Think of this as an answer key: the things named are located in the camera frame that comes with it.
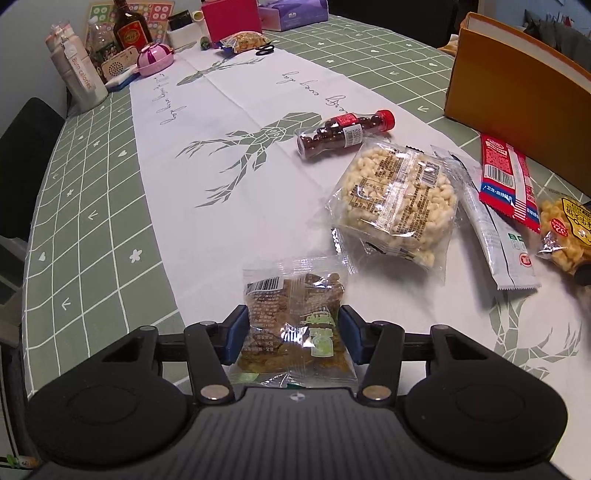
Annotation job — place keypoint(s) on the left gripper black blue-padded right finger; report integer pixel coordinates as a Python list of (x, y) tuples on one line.
[(379, 346)]

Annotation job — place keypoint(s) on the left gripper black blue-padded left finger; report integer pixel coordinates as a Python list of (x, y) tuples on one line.
[(210, 347)]

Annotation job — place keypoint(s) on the brown snack clear packet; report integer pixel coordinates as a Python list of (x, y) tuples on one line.
[(293, 337)]

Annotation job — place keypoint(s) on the puffed rice cake packet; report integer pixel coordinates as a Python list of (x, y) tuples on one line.
[(398, 201)]

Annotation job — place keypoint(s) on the white long snack sachet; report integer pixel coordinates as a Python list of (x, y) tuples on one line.
[(503, 246)]

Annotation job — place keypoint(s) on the red long snack sachet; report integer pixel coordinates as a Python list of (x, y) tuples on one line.
[(506, 184)]

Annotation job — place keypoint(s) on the red-capped bottle of dark balls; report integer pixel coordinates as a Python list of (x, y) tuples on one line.
[(343, 131)]

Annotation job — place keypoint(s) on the yellow corn snack bag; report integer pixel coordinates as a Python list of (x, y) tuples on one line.
[(564, 232)]

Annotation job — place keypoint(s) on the green grid tablecloth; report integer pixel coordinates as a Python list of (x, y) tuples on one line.
[(94, 271)]

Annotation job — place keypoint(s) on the white deer table runner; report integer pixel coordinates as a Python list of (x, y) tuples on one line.
[(226, 190)]

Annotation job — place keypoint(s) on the black chair left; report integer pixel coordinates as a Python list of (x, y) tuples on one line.
[(26, 148)]

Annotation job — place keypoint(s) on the white pink tumbler bottle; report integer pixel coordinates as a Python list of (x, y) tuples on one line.
[(72, 61)]

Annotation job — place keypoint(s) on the orange cardboard box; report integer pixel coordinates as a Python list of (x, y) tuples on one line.
[(514, 87)]

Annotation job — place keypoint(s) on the pink round lidded container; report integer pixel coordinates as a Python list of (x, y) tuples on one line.
[(154, 58)]

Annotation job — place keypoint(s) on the beige small radio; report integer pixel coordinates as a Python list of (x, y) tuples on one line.
[(119, 63)]

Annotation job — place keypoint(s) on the nut snack bag far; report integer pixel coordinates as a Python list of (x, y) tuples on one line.
[(243, 41)]

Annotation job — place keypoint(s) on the white small box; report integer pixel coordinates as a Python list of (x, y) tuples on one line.
[(192, 33)]

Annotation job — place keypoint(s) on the clear plastic bottle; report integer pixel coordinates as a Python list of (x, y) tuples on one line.
[(101, 42)]

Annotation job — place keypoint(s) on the brown glass liquor bottle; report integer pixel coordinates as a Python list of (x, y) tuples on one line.
[(130, 29)]

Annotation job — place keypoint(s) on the magenta tissue box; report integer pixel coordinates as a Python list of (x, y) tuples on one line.
[(226, 17)]

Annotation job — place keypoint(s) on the colourful dotted game board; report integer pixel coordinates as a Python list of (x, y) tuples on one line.
[(154, 12)]

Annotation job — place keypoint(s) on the purple tissue pack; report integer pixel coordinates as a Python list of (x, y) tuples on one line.
[(283, 15)]

